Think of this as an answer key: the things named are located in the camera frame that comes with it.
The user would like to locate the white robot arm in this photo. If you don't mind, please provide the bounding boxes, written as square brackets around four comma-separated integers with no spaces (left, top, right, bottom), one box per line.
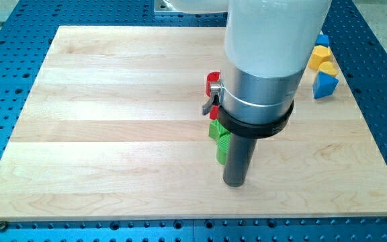
[169,0,331,77]

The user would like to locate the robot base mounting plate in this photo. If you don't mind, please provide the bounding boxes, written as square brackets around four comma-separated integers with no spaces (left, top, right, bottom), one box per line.
[155,0,229,14]

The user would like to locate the red small block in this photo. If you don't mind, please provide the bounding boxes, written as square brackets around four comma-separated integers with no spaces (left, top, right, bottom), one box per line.
[209,106,219,120]

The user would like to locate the green star block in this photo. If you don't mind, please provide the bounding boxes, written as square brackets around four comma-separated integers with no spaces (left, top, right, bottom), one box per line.
[208,120,230,141]

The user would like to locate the green cylinder block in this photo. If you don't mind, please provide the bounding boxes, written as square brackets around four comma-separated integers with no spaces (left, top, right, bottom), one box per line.
[216,134,230,165]

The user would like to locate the red cylinder block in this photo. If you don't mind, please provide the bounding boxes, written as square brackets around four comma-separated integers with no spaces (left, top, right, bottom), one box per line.
[206,71,220,97]

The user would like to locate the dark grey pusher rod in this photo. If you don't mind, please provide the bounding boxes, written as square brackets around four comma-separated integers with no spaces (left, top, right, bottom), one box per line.
[223,134,257,187]

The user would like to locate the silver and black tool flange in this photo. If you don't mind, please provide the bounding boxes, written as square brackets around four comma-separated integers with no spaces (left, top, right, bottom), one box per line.
[202,58,304,139]

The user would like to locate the wooden board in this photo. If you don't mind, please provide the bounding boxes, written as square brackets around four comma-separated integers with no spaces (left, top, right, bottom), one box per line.
[0,26,387,221]

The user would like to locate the blue triangle block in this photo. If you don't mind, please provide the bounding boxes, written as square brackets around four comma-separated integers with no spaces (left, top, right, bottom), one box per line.
[312,72,339,99]

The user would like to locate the yellow hexagon block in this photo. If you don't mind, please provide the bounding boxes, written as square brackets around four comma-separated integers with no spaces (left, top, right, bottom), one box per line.
[308,45,331,70]

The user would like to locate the yellow heart block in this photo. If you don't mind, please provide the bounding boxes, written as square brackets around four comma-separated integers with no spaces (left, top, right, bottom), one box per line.
[318,61,338,77]

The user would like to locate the blue small cube block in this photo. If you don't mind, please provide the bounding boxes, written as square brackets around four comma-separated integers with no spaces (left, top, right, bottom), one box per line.
[315,34,330,47]

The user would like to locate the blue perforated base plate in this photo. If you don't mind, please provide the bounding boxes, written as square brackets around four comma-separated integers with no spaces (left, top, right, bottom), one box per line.
[0,1,387,241]

